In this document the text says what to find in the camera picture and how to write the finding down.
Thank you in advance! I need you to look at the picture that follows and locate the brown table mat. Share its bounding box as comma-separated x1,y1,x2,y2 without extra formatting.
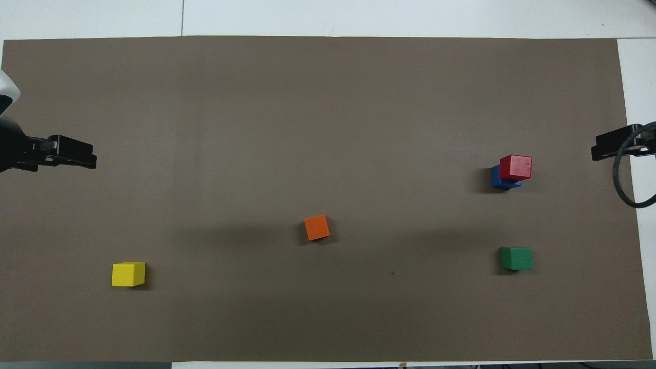
0,35,654,364

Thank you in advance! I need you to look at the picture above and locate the yellow wooden block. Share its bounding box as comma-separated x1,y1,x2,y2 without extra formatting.
111,261,147,288

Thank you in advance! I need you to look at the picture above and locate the red wooden block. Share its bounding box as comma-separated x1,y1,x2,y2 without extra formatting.
499,154,533,182

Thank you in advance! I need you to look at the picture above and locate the green wooden block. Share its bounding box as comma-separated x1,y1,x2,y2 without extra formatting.
500,247,534,271

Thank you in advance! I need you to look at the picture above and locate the orange wooden block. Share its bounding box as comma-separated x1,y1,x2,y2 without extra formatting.
303,214,331,241

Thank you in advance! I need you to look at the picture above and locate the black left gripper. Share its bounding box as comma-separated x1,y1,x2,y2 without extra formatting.
0,116,98,173

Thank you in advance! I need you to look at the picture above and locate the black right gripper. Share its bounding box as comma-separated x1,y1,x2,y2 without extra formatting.
590,123,656,162

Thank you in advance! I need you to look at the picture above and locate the blue wooden block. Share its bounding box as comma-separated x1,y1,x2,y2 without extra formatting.
490,165,523,191

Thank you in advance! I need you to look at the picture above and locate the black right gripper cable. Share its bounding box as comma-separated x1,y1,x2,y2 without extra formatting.
612,121,656,209

